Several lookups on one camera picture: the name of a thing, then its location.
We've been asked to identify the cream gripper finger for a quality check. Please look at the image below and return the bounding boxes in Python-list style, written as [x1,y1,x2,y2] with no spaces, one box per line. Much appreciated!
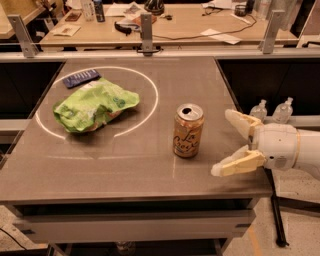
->
[211,145,266,177]
[225,109,263,139]

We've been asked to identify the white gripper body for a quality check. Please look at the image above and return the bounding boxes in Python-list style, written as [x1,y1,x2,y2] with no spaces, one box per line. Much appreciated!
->
[252,123,299,170]

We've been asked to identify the orange LaCroix can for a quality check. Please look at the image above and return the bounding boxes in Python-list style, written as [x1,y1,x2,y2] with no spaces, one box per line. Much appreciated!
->
[173,103,204,158]

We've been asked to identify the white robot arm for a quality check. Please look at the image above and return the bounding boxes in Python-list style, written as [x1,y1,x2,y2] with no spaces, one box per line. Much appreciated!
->
[211,109,320,180]

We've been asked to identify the green rice chip bag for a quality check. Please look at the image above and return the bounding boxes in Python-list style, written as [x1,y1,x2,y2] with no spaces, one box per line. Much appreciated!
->
[53,78,140,133]

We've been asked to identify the dark spray can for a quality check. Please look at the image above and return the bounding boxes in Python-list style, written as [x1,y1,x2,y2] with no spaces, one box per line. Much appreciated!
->
[93,0,105,22]

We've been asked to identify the clear plastic bottle left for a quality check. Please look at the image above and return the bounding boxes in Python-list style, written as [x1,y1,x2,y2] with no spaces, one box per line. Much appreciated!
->
[250,99,267,121]

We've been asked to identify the clear plastic bottle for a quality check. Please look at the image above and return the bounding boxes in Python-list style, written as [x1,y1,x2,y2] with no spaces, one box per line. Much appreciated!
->
[272,97,293,124]
[250,99,267,121]

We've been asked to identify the clear plastic bottle right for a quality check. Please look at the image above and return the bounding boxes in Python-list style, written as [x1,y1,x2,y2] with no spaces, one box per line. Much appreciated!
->
[272,97,293,124]

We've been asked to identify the black floor pole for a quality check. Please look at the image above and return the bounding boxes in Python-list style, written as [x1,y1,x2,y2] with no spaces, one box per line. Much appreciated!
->
[264,169,289,248]

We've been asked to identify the white paper sheet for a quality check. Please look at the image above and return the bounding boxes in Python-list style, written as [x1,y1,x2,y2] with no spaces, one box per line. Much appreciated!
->
[201,29,241,45]

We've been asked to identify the white table drawer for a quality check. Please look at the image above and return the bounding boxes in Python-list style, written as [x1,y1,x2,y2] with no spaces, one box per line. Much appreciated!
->
[14,210,255,244]

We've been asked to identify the black sunglasses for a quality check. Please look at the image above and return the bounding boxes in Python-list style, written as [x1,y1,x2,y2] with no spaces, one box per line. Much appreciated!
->
[114,22,132,36]

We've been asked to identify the blue snack bar wrapper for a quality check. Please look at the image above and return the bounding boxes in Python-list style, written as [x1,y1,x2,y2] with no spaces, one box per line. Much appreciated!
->
[63,69,101,89]

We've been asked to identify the right metal bracket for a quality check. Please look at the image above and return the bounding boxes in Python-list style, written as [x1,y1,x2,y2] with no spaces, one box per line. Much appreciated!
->
[259,10,285,54]

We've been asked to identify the metal bracket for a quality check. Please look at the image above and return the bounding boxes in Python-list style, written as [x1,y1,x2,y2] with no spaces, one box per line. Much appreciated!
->
[7,14,38,58]
[137,12,156,57]
[259,10,285,54]

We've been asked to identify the black cable on desk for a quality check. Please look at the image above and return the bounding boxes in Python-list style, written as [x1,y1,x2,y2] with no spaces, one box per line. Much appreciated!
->
[152,13,258,41]

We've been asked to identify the middle metal bracket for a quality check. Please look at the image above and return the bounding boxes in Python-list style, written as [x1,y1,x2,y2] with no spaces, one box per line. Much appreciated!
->
[137,12,156,57]

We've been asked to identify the left metal bracket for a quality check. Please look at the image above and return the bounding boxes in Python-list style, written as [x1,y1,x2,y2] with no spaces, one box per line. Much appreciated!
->
[7,14,38,58]

